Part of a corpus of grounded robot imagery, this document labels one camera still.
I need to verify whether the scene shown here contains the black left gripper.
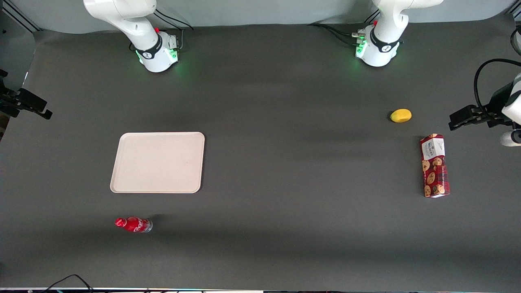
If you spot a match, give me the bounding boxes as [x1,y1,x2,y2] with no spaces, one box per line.
[449,81,514,131]

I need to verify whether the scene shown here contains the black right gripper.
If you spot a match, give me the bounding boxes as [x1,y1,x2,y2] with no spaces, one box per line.
[0,87,53,120]

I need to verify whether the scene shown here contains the red coke bottle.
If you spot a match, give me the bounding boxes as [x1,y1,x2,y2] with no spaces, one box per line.
[115,216,153,234]

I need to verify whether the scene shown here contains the beige plastic tray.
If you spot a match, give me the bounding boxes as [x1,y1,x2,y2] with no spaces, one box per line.
[110,132,205,194]

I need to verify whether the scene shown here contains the red cookie box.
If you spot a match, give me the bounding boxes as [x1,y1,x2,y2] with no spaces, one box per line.
[420,133,451,199]

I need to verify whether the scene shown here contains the yellow lemon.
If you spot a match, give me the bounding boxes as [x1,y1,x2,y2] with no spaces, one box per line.
[390,109,412,123]

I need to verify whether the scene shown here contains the dark grey table mat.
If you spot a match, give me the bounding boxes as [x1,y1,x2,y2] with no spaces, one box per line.
[0,14,521,291]

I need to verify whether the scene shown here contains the black looped wrist cable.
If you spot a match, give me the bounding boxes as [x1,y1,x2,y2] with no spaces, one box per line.
[473,59,521,118]

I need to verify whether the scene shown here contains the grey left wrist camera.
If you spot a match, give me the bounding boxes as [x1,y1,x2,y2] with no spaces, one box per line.
[500,129,521,147]

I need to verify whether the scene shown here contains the black frame rail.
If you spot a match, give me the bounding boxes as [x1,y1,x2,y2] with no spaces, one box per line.
[0,0,42,34]

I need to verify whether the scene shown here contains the black left arm base cables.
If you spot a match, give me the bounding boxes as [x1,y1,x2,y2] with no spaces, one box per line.
[307,10,381,46]

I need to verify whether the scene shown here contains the black arm base cables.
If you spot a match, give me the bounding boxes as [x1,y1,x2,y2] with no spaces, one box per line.
[154,8,195,51]
[307,10,381,46]

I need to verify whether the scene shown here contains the black right arm base cables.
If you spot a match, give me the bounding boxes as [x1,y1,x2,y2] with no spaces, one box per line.
[154,8,195,51]

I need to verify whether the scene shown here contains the thin black floor cable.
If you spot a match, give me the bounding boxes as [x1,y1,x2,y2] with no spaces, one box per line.
[41,274,95,293]

